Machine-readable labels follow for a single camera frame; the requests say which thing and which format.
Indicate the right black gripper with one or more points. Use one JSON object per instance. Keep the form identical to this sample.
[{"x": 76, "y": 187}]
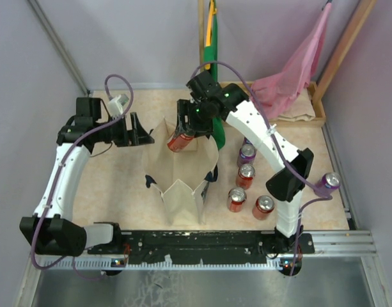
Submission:
[{"x": 183, "y": 110}]

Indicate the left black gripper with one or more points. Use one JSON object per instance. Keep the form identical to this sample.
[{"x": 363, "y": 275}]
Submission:
[{"x": 140, "y": 136}]

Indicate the red soda can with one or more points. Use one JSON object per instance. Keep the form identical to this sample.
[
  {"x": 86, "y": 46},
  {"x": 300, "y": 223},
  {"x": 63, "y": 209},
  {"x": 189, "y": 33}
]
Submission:
[
  {"x": 236, "y": 199},
  {"x": 177, "y": 143},
  {"x": 263, "y": 206},
  {"x": 245, "y": 176}
]

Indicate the cream canvas tote bag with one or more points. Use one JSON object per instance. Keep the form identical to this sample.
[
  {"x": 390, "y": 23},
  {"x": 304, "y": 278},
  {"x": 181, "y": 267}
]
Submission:
[{"x": 182, "y": 179}]

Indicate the purple soda can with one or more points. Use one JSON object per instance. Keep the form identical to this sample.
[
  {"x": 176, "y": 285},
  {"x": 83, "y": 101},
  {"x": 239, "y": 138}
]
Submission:
[
  {"x": 246, "y": 142},
  {"x": 247, "y": 154},
  {"x": 327, "y": 184}
]

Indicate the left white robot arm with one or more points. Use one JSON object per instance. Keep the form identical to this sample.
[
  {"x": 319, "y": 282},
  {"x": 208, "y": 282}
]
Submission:
[{"x": 50, "y": 230}]

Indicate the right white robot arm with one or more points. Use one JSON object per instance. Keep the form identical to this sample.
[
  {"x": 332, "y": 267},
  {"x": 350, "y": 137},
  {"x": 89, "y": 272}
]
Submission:
[{"x": 231, "y": 103}]

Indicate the wooden tray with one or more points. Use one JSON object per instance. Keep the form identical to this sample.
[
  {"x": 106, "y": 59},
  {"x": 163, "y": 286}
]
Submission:
[{"x": 319, "y": 120}]

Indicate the pink hanging cloth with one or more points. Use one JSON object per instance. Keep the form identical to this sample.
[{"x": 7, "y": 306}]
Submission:
[{"x": 276, "y": 93}]

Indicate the beige folded cloth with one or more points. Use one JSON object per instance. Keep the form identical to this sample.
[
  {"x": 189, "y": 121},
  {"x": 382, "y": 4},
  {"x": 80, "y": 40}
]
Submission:
[{"x": 301, "y": 110}]

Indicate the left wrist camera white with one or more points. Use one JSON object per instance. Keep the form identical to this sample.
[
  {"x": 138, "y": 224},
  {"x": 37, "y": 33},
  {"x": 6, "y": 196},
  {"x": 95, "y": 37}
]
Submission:
[{"x": 116, "y": 105}]

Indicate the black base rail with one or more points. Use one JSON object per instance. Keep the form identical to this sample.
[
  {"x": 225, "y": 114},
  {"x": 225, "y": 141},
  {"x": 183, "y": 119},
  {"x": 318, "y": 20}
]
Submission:
[{"x": 154, "y": 247}]

